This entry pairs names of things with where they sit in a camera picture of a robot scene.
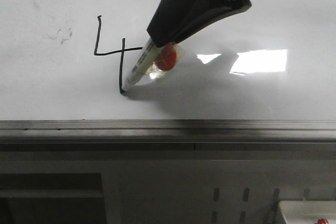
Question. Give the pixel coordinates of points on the white plastic marker tray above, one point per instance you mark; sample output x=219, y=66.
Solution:
x=295, y=211

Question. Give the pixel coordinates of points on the white whiteboard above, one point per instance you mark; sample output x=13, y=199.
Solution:
x=60, y=61

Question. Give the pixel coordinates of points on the white black whiteboard marker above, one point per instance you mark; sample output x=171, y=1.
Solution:
x=148, y=55

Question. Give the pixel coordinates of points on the red round magnet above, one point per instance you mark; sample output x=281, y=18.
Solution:
x=167, y=58

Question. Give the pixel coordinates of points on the grey aluminium whiteboard frame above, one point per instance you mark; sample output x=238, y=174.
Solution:
x=165, y=131

